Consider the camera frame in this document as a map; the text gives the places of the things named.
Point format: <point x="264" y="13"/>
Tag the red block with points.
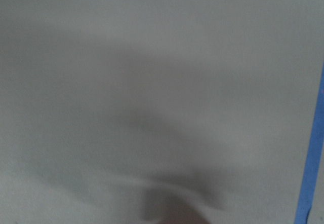
<point x="170" y="209"/>

